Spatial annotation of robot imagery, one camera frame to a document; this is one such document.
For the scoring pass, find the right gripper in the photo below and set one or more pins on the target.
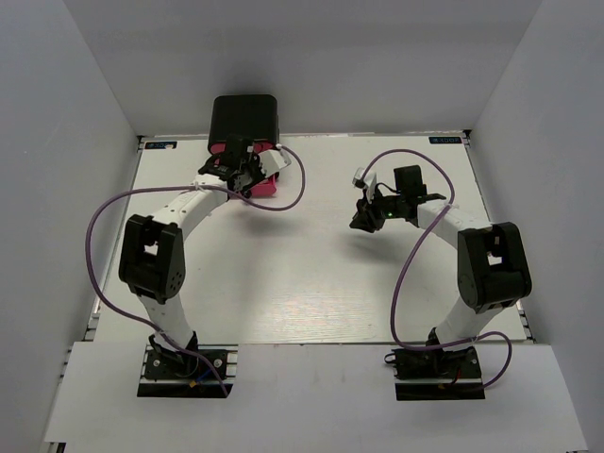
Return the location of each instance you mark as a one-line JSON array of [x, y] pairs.
[[367, 218]]

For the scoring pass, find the black drawer cabinet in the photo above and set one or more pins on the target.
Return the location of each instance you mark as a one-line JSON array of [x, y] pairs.
[[251, 115]]

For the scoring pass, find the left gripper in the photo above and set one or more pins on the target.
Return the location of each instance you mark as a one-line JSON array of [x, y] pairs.
[[256, 162]]

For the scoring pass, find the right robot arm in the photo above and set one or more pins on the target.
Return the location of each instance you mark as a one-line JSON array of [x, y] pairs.
[[492, 268]]

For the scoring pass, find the pink bottom drawer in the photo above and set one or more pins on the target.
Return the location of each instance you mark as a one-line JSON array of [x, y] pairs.
[[266, 188]]

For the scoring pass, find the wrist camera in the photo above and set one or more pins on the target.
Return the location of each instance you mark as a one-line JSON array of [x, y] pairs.
[[273, 161], [367, 181]]

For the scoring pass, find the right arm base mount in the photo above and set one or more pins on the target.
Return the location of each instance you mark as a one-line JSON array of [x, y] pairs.
[[436, 375]]

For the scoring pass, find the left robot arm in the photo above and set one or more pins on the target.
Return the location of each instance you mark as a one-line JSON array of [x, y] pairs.
[[152, 263]]

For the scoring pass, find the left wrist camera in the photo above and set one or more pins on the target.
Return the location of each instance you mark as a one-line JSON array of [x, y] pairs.
[[273, 161]]

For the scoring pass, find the pink drawer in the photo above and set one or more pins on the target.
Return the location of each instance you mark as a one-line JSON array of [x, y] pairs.
[[266, 188], [217, 148]]

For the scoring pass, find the pink top drawer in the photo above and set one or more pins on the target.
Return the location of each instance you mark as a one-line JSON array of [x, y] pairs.
[[217, 148]]

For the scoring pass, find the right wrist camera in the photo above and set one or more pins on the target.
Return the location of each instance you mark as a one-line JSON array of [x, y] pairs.
[[367, 181]]

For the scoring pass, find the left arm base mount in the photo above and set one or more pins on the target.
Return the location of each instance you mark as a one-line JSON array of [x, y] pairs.
[[162, 378]]

